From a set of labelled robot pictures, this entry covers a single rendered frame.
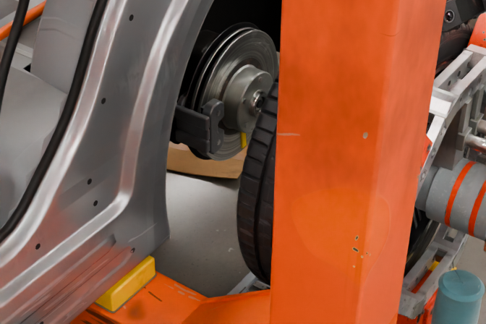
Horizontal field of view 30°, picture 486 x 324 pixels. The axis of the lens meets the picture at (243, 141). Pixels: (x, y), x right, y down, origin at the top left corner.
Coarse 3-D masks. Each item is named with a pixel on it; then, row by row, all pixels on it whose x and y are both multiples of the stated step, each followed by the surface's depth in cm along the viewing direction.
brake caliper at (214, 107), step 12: (180, 96) 200; (180, 108) 198; (204, 108) 197; (216, 108) 197; (180, 120) 201; (192, 120) 198; (204, 120) 195; (216, 120) 199; (180, 132) 202; (192, 132) 200; (204, 132) 198; (216, 132) 201; (192, 144) 201; (204, 144) 199; (216, 144) 202
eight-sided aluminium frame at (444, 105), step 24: (480, 48) 176; (456, 72) 171; (480, 72) 169; (432, 96) 162; (456, 96) 162; (432, 120) 162; (432, 144) 159; (432, 240) 206; (456, 240) 203; (408, 288) 194; (432, 288) 195; (408, 312) 185
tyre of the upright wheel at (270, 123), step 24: (456, 48) 179; (264, 120) 167; (264, 144) 168; (264, 168) 168; (240, 192) 172; (264, 192) 168; (240, 216) 175; (264, 216) 170; (240, 240) 178; (264, 240) 173; (264, 264) 179; (408, 264) 203
